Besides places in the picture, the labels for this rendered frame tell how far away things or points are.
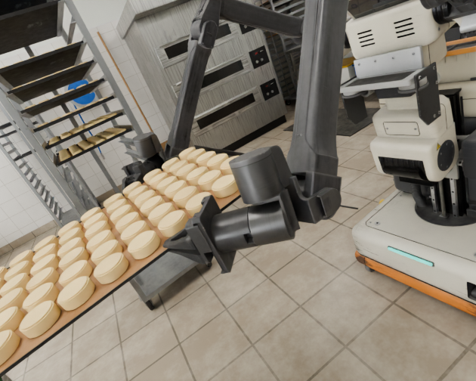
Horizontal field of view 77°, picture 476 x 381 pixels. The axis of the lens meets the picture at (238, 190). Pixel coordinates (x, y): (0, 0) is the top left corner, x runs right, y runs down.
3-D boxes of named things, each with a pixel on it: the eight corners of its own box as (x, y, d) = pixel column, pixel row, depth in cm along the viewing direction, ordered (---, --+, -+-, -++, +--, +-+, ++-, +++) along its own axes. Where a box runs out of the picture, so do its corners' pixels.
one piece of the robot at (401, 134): (398, 145, 135) (359, 4, 107) (503, 152, 103) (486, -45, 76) (363, 181, 128) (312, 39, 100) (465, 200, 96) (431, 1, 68)
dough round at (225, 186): (217, 188, 57) (212, 179, 56) (241, 179, 56) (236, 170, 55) (214, 202, 53) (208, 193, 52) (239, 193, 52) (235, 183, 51)
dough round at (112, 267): (102, 271, 49) (94, 263, 48) (129, 255, 50) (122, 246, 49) (98, 290, 44) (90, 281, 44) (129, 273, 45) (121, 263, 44)
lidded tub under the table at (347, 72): (330, 88, 426) (326, 69, 416) (353, 75, 440) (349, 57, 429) (350, 85, 393) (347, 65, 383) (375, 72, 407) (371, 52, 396)
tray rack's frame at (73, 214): (65, 221, 418) (-27, 97, 345) (100, 202, 435) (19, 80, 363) (65, 236, 363) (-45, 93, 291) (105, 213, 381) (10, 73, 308)
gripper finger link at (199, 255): (165, 273, 46) (219, 263, 42) (140, 237, 43) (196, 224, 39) (180, 243, 51) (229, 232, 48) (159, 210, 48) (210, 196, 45)
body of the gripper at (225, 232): (218, 276, 44) (265, 268, 41) (187, 222, 40) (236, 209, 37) (228, 246, 49) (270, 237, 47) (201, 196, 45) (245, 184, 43)
